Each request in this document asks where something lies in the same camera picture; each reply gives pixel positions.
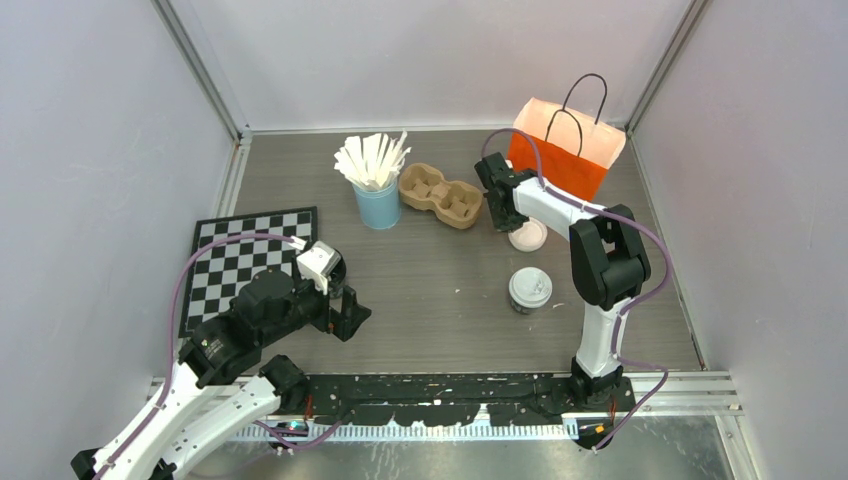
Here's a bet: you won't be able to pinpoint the brown cardboard cup carrier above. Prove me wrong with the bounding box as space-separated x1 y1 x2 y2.
398 163 484 230

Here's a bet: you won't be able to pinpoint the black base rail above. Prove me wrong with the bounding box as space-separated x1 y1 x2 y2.
276 373 636 427

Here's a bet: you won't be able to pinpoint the light blue cup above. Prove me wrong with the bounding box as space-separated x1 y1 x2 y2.
353 180 401 230

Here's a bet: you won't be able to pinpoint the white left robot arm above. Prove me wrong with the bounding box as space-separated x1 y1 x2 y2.
71 270 371 479

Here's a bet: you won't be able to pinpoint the black paper coffee cup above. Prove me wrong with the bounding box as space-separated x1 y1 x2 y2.
509 298 545 315

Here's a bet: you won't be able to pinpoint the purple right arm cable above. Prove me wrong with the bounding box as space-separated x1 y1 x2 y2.
480 128 676 452

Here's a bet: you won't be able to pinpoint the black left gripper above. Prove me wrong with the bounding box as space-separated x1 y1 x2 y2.
261 253 371 345

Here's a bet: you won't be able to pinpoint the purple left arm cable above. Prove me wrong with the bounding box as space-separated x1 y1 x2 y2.
92 231 306 480

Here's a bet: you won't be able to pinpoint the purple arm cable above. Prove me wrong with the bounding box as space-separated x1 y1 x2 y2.
480 128 676 452
92 231 306 480

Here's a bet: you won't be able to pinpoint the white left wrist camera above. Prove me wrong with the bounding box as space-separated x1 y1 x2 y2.
296 241 342 296

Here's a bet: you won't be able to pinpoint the white coffee cup lid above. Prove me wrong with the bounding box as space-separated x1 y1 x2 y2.
508 267 553 306

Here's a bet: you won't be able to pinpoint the stack of white lids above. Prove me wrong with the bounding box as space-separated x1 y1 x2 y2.
508 217 548 253

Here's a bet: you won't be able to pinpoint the orange paper bag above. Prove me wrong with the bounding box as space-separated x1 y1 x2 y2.
506 98 626 201

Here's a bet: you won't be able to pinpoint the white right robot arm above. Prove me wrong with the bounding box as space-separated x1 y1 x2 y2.
474 153 651 411

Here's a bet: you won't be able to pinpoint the black white chessboard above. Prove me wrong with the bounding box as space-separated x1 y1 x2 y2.
178 206 318 338

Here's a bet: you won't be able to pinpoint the white wooden stir sticks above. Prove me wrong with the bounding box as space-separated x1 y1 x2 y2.
333 130 411 192

